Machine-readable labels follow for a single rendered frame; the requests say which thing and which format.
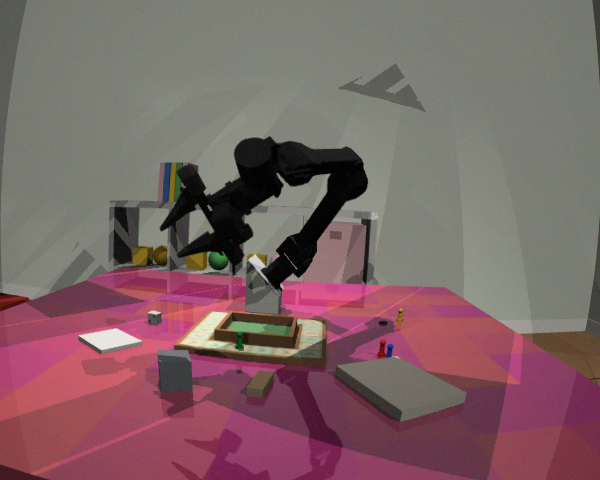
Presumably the cream board game track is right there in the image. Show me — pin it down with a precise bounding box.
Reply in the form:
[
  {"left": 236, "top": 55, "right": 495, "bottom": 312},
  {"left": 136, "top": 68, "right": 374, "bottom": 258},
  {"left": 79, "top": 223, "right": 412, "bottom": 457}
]
[{"left": 174, "top": 311, "right": 327, "bottom": 367}]

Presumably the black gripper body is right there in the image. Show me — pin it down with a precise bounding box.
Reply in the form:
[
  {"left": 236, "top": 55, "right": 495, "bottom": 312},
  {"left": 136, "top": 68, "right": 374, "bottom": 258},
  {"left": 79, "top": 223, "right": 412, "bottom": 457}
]
[{"left": 176, "top": 165, "right": 255, "bottom": 267}]

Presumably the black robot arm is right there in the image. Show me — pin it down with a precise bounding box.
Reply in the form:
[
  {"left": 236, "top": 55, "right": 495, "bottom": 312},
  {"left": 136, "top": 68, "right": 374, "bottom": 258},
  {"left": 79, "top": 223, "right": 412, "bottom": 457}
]
[{"left": 208, "top": 136, "right": 368, "bottom": 289}]

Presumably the olive brown rectangular block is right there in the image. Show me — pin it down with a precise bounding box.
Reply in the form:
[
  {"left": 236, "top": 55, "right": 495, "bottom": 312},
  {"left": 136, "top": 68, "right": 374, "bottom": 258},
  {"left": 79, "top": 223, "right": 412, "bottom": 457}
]
[{"left": 247, "top": 371, "right": 274, "bottom": 399}]

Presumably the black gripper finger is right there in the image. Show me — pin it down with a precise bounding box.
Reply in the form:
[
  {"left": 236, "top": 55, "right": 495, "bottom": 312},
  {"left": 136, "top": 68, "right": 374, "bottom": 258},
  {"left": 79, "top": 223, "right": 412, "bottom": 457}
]
[
  {"left": 177, "top": 231, "right": 224, "bottom": 258},
  {"left": 160, "top": 187, "right": 196, "bottom": 232}
]

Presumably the red game pawn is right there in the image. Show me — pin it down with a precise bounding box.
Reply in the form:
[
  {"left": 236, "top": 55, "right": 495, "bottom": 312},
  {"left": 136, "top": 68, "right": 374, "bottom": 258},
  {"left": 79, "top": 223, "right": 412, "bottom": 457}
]
[{"left": 377, "top": 340, "right": 386, "bottom": 357}]

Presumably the green game pawn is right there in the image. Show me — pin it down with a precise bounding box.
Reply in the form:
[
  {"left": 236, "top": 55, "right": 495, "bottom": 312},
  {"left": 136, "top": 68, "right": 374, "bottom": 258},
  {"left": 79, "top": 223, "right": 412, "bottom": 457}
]
[{"left": 235, "top": 331, "right": 244, "bottom": 349}]

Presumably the white die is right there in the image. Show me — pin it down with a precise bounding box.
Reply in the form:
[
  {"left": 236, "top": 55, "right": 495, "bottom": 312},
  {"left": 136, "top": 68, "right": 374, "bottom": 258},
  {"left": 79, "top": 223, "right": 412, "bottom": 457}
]
[{"left": 147, "top": 311, "right": 162, "bottom": 325}]

